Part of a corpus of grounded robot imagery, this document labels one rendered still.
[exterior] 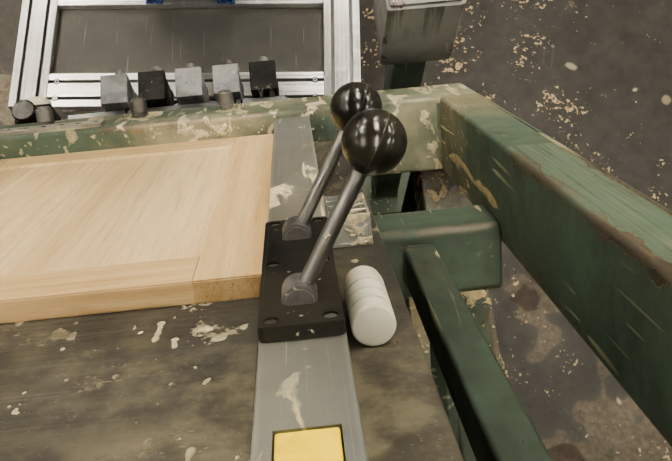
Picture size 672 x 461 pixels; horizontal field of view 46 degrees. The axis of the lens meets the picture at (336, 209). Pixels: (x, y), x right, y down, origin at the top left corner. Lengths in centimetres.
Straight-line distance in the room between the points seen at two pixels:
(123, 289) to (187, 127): 57
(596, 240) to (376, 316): 18
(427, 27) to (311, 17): 82
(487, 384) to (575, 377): 146
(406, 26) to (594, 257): 72
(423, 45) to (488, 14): 104
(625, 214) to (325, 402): 30
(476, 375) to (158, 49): 158
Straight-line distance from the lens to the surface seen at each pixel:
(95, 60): 207
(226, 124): 116
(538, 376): 202
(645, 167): 225
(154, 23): 209
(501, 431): 53
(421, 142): 117
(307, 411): 38
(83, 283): 65
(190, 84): 135
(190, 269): 64
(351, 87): 56
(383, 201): 205
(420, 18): 124
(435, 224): 86
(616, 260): 57
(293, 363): 42
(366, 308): 51
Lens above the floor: 194
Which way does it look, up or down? 71 degrees down
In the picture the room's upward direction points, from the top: straight up
